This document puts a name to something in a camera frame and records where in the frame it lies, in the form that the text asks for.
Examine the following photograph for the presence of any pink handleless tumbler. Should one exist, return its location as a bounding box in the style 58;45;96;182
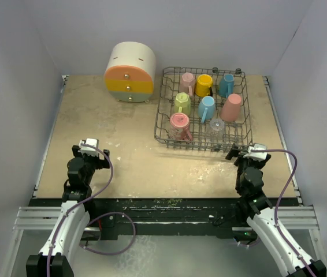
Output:
220;93;242;122

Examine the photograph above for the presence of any light blue mug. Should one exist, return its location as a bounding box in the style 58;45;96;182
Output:
198;96;215;123

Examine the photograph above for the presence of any pink floral mug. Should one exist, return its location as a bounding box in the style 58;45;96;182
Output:
169;113;193;141

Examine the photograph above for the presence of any green faceted mug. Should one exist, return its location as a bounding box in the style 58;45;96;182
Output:
174;92;191;116

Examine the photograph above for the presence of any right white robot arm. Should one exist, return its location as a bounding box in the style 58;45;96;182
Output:
226;144;327;276

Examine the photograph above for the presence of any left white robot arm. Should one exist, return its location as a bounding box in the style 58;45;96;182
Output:
25;138;110;276

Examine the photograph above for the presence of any teal textured mug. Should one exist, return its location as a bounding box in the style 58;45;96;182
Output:
218;74;235;98

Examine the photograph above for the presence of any pale pink faceted mug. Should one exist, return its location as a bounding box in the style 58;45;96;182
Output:
179;72;196;98

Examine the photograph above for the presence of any round pastel drawer cabinet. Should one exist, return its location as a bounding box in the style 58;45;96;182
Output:
104;42;156;103

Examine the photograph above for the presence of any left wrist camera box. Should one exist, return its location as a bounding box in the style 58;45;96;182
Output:
79;138;99;157

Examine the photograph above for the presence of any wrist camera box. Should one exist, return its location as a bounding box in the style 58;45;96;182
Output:
243;143;267;162
79;138;99;157

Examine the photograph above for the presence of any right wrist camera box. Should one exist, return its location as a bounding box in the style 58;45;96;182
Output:
243;143;267;162

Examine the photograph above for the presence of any grey wire dish rack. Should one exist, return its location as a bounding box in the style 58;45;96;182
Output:
154;66;253;152

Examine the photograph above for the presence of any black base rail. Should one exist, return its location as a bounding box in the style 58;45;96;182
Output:
30;197;300;240

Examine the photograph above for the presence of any aluminium table frame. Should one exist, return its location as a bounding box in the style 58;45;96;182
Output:
14;76;319;233

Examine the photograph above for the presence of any yellow mug black handle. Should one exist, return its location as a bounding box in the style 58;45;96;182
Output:
195;74;213;98

